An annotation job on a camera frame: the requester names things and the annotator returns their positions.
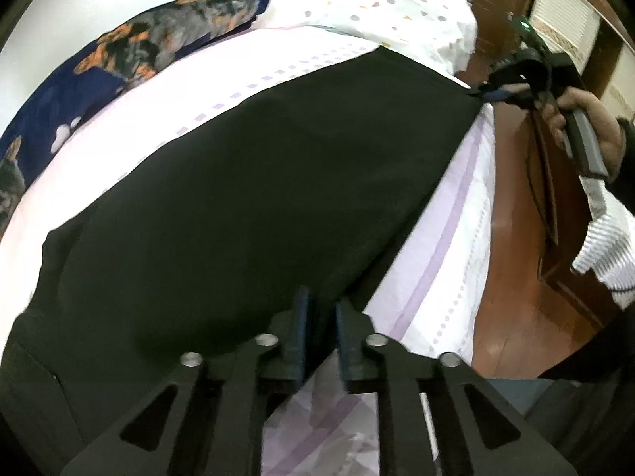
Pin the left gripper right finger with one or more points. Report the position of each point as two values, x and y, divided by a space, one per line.
437 416

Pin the navy cat print pillow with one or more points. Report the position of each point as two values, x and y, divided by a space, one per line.
103 70

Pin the black pants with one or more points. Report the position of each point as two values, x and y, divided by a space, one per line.
314 183

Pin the striped sleeve forearm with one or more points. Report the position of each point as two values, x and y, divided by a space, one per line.
608 248

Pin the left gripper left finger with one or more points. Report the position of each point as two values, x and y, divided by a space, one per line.
207 417

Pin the person right hand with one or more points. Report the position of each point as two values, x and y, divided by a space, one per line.
593 139

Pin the white patterned cover bundle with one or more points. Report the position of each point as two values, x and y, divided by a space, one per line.
439 33

